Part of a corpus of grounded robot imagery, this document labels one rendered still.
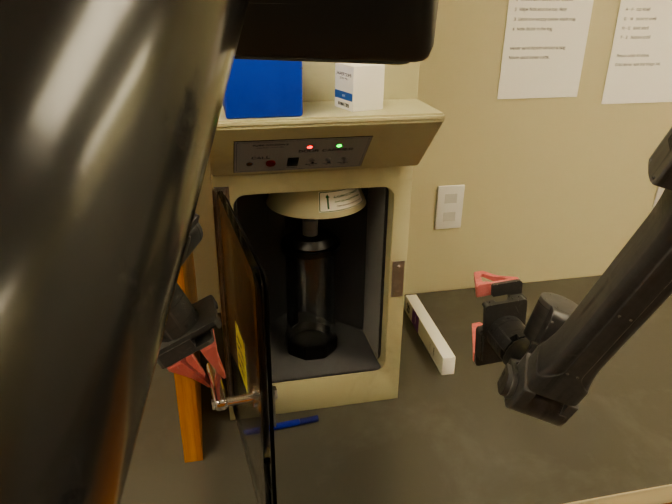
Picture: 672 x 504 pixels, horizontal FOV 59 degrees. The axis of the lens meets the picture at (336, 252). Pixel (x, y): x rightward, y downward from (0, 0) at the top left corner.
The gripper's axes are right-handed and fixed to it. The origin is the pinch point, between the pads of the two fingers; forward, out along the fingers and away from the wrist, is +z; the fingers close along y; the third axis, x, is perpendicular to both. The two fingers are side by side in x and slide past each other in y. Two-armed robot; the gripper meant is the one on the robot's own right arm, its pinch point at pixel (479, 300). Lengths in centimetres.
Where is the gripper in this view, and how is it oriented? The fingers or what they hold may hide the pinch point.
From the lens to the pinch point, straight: 99.2
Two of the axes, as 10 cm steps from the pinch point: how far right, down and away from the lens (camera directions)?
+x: -9.8, 1.5, -1.5
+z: -2.0, -4.3, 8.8
